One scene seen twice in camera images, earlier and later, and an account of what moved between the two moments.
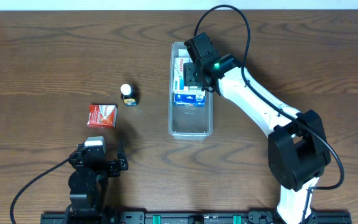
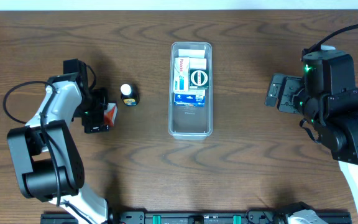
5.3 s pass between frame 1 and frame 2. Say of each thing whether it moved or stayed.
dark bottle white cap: stayed
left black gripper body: moved
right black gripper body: moved
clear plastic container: stayed
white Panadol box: stayed
